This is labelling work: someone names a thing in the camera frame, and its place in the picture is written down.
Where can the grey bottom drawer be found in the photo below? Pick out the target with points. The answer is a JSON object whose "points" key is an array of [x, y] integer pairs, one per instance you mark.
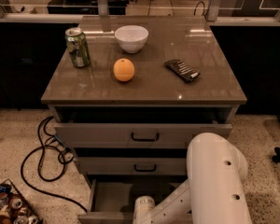
{"points": [[113, 196]]}

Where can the grey drawer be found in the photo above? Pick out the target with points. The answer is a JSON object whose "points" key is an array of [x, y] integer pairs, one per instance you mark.
{"points": [[113, 196], [131, 161], [134, 135]]}

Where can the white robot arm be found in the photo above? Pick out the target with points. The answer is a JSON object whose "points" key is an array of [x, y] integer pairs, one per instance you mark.
{"points": [[213, 192]]}

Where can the grey drawer cabinet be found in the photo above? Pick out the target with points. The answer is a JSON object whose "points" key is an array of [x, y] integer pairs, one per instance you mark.
{"points": [[188, 39]]}

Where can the grey middle drawer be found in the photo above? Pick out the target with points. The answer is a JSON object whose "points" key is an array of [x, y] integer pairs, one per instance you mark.
{"points": [[131, 161]]}

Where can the grey top drawer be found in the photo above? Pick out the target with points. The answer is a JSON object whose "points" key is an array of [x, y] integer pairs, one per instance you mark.
{"points": [[134, 135]]}

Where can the orange fruit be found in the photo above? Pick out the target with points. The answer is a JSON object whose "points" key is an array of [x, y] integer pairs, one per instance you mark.
{"points": [[123, 70]]}

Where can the dark snack bar packet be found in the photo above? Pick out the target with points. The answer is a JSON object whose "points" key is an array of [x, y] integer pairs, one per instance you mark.
{"points": [[182, 70]]}

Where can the white ceramic bowl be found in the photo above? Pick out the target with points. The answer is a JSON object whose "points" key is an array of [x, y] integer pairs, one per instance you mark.
{"points": [[131, 38]]}

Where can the green soda can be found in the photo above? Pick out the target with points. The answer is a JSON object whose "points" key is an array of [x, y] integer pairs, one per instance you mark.
{"points": [[77, 47]]}

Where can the wire basket of cans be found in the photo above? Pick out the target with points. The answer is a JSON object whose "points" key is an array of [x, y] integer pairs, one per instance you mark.
{"points": [[14, 208]]}

